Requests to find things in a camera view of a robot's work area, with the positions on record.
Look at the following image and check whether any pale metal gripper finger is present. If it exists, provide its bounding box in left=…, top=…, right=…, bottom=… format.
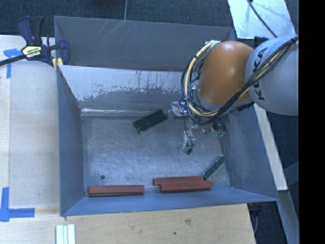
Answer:
left=180, top=130, right=197, bottom=154
left=167, top=102, right=185, bottom=120

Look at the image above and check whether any dark green flat block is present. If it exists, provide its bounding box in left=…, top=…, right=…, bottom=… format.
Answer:
left=133, top=109, right=169, bottom=135
left=203, top=155, right=228, bottom=180

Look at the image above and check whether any red-brown flat block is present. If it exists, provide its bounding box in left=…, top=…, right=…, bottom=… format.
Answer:
left=87, top=185, right=145, bottom=197
left=152, top=175, right=205, bottom=187
left=159, top=181, right=212, bottom=194

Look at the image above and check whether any grey metal bin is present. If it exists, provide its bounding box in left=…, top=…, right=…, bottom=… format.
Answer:
left=53, top=15, right=280, bottom=217

